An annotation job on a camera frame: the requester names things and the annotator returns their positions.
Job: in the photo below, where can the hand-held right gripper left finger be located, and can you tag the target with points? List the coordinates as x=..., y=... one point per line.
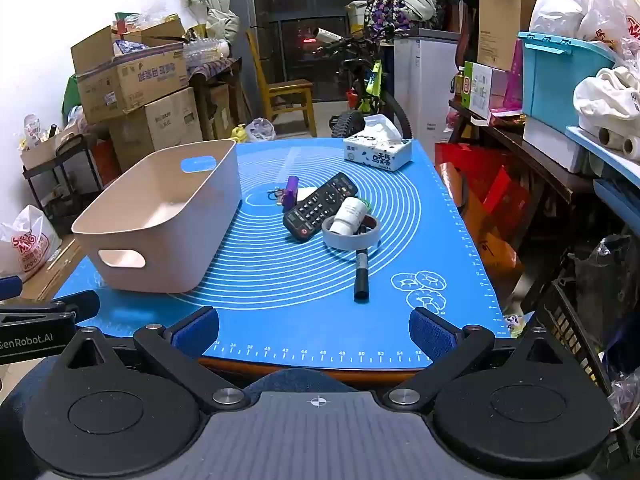
x=197, y=329

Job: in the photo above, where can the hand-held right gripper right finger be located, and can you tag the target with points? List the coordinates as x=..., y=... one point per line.
x=430, y=331

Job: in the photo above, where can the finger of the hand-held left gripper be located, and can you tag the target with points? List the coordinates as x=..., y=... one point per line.
x=60, y=305
x=10, y=287

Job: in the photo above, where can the beige plastic basket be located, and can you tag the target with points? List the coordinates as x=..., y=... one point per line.
x=165, y=260

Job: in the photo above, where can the black marker pen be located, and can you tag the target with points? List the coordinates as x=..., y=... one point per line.
x=361, y=280

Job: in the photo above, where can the grey tape roll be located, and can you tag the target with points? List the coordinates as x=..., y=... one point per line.
x=345, y=243

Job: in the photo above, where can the white plastic bottle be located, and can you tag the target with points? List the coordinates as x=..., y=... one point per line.
x=350, y=212

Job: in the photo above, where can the small purple orange gadget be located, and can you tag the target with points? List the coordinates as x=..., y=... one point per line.
x=291, y=195

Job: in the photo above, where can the black remote control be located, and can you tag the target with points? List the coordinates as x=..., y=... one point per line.
x=310, y=210

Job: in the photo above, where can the small white box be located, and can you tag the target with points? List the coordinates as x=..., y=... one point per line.
x=306, y=194

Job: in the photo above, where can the flat cardboard box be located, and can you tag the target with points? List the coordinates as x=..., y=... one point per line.
x=50, y=272

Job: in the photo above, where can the white red-print plastic bag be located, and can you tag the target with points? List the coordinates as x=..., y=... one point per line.
x=27, y=247

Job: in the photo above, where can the blue silicone mat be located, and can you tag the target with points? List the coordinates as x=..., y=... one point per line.
x=280, y=285

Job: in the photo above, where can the black metal rack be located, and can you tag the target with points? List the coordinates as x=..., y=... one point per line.
x=60, y=195

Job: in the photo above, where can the small cardboard box with clutter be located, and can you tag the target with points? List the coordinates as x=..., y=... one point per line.
x=47, y=147

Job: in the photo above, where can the black plastic crate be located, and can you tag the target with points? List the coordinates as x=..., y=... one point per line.
x=575, y=330

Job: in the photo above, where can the red orange gift bags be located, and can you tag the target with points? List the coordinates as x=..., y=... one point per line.
x=495, y=200

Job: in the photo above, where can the red carton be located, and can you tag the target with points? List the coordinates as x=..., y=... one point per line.
x=104, y=160

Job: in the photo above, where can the white tissue box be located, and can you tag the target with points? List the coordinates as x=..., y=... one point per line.
x=380, y=154

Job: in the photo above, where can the yellow plastic jug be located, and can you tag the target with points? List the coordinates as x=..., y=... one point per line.
x=238, y=132

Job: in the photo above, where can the dark wooden side table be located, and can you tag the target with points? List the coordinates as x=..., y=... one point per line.
x=510, y=145

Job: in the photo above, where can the large taped cardboard box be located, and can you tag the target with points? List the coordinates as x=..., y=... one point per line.
x=160, y=127

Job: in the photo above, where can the translucent plastic bag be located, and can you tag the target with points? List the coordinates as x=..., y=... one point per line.
x=261, y=130

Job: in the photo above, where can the open printed cardboard box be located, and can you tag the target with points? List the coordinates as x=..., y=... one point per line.
x=130, y=80

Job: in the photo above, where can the light blue lid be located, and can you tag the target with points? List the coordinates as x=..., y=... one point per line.
x=600, y=152

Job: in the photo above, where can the green white carton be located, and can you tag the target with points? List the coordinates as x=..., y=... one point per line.
x=482, y=87

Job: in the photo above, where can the black green bicycle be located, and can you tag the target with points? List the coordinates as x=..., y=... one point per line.
x=372, y=85

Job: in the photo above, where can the wooden chair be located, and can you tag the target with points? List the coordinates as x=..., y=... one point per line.
x=287, y=91

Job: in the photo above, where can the light blue storage bin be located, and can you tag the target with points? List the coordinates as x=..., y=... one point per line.
x=555, y=85

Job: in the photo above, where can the pack of water bottles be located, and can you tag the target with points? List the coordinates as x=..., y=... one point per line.
x=205, y=51

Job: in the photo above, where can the white crumpled cloth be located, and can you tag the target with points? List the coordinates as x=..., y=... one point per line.
x=605, y=100

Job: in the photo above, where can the tall brown cardboard box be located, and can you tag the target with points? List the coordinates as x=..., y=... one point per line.
x=505, y=20

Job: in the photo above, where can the white bucket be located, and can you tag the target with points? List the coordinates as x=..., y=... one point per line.
x=356, y=17

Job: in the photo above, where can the floral cloth bundle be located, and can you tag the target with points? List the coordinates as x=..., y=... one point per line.
x=385, y=10

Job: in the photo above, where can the white plastic bags pile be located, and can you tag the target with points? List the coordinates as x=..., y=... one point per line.
x=575, y=0

